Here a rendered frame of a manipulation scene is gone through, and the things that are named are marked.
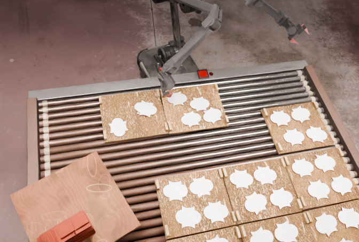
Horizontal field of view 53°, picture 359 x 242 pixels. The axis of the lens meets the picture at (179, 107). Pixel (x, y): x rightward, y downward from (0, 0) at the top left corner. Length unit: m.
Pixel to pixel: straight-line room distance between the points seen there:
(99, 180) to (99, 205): 0.14
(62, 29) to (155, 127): 2.22
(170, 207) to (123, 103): 0.77
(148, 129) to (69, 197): 0.65
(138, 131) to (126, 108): 0.19
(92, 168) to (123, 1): 2.81
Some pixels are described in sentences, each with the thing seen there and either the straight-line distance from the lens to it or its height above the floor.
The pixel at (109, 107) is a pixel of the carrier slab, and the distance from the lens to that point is 2.41.
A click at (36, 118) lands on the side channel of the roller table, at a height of 0.95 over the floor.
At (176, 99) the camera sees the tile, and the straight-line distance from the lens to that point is 2.44.
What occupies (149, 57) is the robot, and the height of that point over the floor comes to 0.24.
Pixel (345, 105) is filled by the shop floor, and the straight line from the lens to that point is 4.20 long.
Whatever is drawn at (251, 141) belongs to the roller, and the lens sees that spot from 2.42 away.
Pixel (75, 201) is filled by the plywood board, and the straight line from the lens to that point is 2.04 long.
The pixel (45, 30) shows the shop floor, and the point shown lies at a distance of 4.25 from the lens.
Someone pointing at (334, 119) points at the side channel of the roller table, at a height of 0.95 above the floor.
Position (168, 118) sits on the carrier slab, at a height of 0.94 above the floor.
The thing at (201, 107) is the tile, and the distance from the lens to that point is 2.44.
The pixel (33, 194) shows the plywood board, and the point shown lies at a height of 1.04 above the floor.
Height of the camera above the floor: 2.95
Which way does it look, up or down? 56 degrees down
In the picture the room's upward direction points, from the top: 12 degrees clockwise
